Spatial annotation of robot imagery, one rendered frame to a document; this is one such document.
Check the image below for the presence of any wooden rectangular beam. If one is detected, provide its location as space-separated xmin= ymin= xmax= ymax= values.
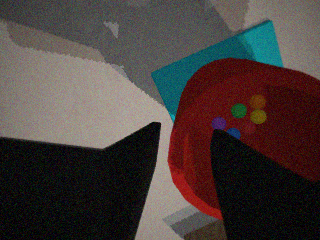
xmin=184 ymin=219 xmax=227 ymax=240

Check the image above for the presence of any yellow marble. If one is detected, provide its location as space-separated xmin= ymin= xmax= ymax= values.
xmin=250 ymin=109 xmax=266 ymax=124

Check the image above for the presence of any orange marble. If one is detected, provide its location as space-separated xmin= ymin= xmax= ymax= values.
xmin=249 ymin=94 xmax=265 ymax=110

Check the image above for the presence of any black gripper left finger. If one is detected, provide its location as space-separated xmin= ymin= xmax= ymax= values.
xmin=0 ymin=122 xmax=161 ymax=240

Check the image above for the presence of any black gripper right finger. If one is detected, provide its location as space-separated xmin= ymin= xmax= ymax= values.
xmin=210 ymin=129 xmax=320 ymax=240

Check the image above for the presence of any dark red cup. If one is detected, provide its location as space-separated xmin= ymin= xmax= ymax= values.
xmin=167 ymin=57 xmax=320 ymax=220

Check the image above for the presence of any purple marble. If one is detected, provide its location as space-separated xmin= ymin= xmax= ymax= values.
xmin=211 ymin=117 xmax=226 ymax=130

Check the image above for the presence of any green marble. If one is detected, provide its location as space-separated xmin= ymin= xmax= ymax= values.
xmin=231 ymin=103 xmax=247 ymax=118

